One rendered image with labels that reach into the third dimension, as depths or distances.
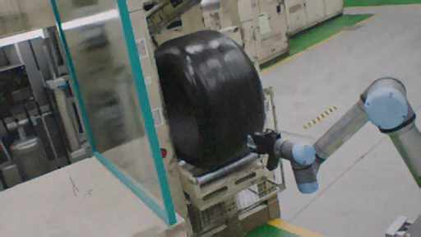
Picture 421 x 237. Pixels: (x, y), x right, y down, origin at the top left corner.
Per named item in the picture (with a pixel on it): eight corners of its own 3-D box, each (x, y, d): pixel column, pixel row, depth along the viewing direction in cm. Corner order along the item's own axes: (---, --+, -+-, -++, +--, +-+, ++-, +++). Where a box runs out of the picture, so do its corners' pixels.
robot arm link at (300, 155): (303, 171, 153) (297, 149, 151) (283, 165, 163) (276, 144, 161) (320, 161, 156) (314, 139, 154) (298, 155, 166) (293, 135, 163)
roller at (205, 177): (196, 185, 189) (191, 176, 191) (194, 190, 192) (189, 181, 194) (261, 155, 203) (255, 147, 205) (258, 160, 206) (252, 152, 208)
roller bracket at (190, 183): (196, 200, 187) (192, 180, 184) (155, 170, 221) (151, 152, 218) (203, 197, 188) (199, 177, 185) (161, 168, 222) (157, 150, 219)
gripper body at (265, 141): (265, 127, 178) (284, 131, 167) (270, 147, 180) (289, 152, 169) (250, 134, 175) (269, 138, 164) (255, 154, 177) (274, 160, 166)
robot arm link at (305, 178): (322, 178, 166) (315, 152, 163) (317, 194, 157) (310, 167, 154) (302, 180, 170) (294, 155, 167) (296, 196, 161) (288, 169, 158)
